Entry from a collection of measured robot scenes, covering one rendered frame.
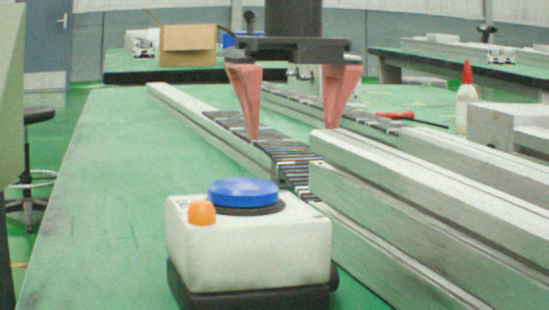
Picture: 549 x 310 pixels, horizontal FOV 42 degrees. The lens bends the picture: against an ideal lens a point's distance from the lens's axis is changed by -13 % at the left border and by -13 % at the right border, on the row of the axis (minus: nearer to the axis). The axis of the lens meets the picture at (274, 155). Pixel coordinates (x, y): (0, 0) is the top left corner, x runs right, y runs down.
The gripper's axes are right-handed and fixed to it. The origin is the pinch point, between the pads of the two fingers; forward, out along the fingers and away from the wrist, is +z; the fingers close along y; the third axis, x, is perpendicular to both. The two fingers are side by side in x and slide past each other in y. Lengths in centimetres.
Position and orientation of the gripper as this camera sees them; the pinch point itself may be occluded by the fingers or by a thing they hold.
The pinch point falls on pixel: (292, 129)
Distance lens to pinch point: 79.1
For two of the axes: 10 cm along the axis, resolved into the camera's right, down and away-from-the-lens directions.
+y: 9.5, -0.4, 3.0
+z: -0.1, 9.9, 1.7
